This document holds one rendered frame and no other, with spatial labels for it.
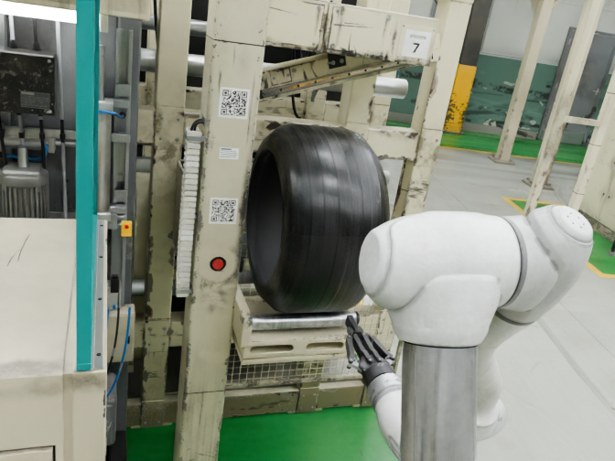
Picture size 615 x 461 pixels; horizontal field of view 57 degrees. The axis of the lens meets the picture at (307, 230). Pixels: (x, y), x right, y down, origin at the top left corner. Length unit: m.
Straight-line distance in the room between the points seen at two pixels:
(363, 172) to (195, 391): 0.84
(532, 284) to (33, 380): 0.67
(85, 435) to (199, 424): 1.05
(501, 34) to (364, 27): 9.73
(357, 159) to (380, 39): 0.47
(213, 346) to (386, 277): 1.08
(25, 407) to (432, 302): 0.55
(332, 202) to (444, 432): 0.80
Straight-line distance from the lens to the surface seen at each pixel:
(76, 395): 0.86
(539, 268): 0.82
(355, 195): 1.48
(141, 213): 2.33
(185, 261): 1.61
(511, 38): 11.60
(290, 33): 1.76
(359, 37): 1.83
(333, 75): 1.96
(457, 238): 0.75
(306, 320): 1.69
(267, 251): 1.93
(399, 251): 0.73
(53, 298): 1.01
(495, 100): 11.58
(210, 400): 1.87
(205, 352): 1.76
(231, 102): 1.47
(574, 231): 0.83
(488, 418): 1.32
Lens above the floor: 1.76
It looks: 21 degrees down
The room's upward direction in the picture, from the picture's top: 9 degrees clockwise
